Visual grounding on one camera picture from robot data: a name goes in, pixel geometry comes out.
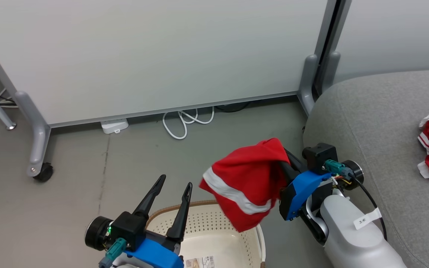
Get wide white partition panel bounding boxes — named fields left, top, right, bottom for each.
left=0, top=0, right=338, bottom=129

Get black floor cable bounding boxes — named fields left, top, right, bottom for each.
left=214, top=102, right=251, bottom=113

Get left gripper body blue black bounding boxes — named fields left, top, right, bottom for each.
left=125, top=230, right=185, bottom=268

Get grey partition foot with caster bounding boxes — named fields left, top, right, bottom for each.
left=14, top=90, right=51, bottom=178

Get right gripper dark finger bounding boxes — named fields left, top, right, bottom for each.
left=279, top=162, right=297, bottom=187
left=283, top=148, right=307, bottom=175

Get barcode sticker label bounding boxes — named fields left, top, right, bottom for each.
left=184, top=256, right=216, bottom=268

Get black caster wheel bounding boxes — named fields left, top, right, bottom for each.
left=33, top=162, right=54, bottom=183

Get grey partition foot upright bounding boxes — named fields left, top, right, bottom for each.
left=297, top=54, right=319, bottom=116
left=320, top=51, right=341, bottom=94

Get grey fabric sofa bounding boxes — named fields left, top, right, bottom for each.
left=303, top=68, right=429, bottom=268

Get narrow white partition panel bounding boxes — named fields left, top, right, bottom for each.
left=328, top=0, right=429, bottom=84

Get coiled white cable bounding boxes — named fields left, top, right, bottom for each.
left=162, top=106, right=215, bottom=140

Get white power adapter box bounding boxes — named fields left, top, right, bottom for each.
left=101, top=118, right=129, bottom=135

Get cream perforated laundry basket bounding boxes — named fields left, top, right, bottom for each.
left=144, top=200, right=266, bottom=268

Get red garment broad white stripe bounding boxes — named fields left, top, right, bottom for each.
left=199, top=138, right=291, bottom=233

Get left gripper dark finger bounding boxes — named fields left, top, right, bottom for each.
left=166, top=182, right=193, bottom=243
left=132, top=174, right=167, bottom=222

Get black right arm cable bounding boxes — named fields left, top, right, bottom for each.
left=350, top=174, right=388, bottom=241

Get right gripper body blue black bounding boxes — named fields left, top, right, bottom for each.
left=279, top=171, right=334, bottom=221

